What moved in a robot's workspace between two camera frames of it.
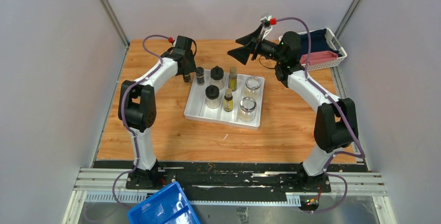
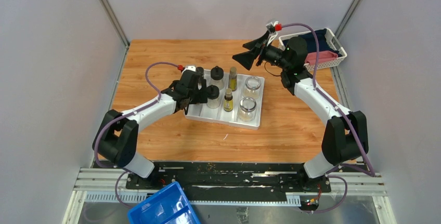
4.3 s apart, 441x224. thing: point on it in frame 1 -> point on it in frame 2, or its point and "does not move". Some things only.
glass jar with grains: [253, 84] does not move
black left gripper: [191, 67] -> [200, 96]
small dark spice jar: [199, 75] does not move
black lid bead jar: [212, 93] does not move
